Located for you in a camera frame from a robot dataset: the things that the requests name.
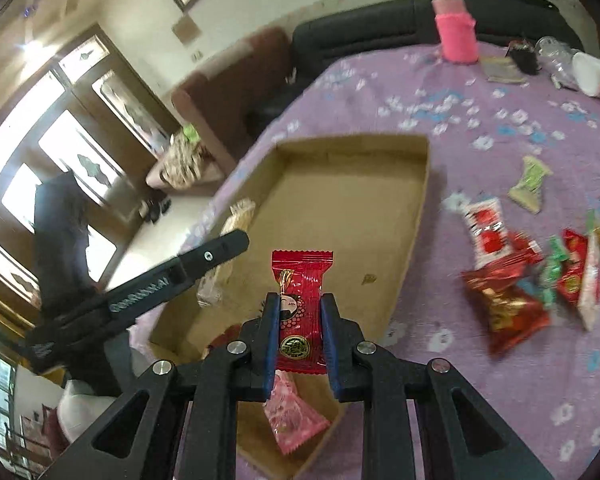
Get person's left hand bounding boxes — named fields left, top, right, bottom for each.
left=60, top=379, right=131, bottom=443

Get beige and green candy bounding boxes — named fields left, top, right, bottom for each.
left=508, top=156, right=553, bottom=215

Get clear plastic cup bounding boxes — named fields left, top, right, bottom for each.
left=535, top=36, right=578, bottom=88

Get wooden cabinet with glass doors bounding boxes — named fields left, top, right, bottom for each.
left=0, top=22, right=181, bottom=321

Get red packet with green emblem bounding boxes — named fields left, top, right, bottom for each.
left=555, top=229, right=589, bottom=303

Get brown armchair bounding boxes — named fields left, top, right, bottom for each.
left=172, top=27, right=293, bottom=181

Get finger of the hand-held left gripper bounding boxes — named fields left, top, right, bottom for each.
left=100, top=230, right=251, bottom=323

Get pink snack packet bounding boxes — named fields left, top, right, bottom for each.
left=264, top=370, right=331, bottom=456

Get cream snack packet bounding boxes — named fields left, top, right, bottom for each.
left=577, top=232, right=600, bottom=332

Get person's left forearm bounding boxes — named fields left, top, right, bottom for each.
left=42, top=405, right=73, bottom=461

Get shallow cardboard box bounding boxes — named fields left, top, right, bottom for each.
left=150, top=134, right=431, bottom=478

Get beige snack packet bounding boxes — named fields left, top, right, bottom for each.
left=196, top=199, right=257, bottom=308

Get black shoes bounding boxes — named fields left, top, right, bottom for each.
left=142, top=197, right=173, bottom=223

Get black sofa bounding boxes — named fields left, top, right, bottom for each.
left=250, top=0, right=586, bottom=128

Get red candy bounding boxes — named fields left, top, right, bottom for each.
left=271, top=249, right=335, bottom=376

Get red and white snack packet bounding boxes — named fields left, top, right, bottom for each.
left=461, top=199, right=512, bottom=271

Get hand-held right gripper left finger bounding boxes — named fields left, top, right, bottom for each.
left=45, top=292, right=281, bottom=480

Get white plastic jar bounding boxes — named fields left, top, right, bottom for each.
left=571, top=51, right=600, bottom=100

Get purple floral tablecloth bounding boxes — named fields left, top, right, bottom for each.
left=130, top=42, right=600, bottom=480

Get small black object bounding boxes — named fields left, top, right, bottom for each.
left=507, top=40, right=540, bottom=76

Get floral patterned bag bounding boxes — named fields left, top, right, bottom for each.
left=160, top=126, right=206, bottom=191

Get bottle with pink knit sleeve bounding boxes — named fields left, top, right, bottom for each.
left=431, top=0, right=478, bottom=63

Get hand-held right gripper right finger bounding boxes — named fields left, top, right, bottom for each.
left=320, top=292, right=556, bottom=480

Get large red snack packet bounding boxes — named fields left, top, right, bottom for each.
left=461, top=260, right=551, bottom=356

